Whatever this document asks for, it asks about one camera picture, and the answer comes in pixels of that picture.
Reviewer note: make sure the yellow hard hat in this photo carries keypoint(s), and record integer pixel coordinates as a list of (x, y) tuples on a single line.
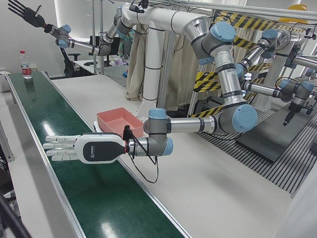
[(294, 20), (298, 7)]

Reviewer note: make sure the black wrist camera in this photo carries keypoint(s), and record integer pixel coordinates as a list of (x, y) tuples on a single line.
[(127, 132)]

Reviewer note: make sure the black overhead camera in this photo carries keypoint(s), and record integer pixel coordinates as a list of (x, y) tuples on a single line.
[(135, 8)]

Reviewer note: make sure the beige curtain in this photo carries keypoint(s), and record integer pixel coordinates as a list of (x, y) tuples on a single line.
[(136, 74)]

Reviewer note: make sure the black computer monitor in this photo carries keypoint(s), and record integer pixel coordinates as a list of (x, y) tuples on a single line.
[(115, 48)]

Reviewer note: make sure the black office chair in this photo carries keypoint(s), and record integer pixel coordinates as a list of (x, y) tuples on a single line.
[(68, 68)]

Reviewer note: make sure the black floor mat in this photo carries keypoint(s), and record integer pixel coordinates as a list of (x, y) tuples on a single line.
[(272, 138)]

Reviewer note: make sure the black background gripper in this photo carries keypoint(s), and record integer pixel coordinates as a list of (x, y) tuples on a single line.
[(291, 110)]

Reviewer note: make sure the green conveyor belt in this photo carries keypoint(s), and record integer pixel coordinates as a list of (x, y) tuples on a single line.
[(86, 188)]

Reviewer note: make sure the clear water bottle red label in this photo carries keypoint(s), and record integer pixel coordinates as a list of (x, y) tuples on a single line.
[(26, 72)]

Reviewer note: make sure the black tripod leg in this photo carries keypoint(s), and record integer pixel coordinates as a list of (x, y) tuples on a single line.
[(12, 218)]

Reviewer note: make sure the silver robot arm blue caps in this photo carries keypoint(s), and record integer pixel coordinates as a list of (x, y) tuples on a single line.
[(81, 45), (230, 81)]

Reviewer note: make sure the yellow black hazard barrier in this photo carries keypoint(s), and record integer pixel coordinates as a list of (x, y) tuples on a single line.
[(247, 21)]

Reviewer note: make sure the pink plastic basket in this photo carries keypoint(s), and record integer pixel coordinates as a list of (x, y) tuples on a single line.
[(116, 115)]

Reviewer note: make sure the background robot arm blue caps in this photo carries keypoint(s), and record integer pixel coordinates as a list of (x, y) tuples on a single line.
[(262, 89), (304, 60)]

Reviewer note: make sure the colourful patterned cloth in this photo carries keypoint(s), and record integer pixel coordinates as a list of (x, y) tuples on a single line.
[(123, 44)]

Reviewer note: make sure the striped metal grating platform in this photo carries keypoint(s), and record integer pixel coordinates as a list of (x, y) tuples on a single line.
[(284, 178)]

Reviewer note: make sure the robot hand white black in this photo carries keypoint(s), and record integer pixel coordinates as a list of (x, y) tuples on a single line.
[(99, 148), (32, 16)]

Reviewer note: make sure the white power strip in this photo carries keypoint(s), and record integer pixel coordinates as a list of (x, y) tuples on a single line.
[(34, 66)]

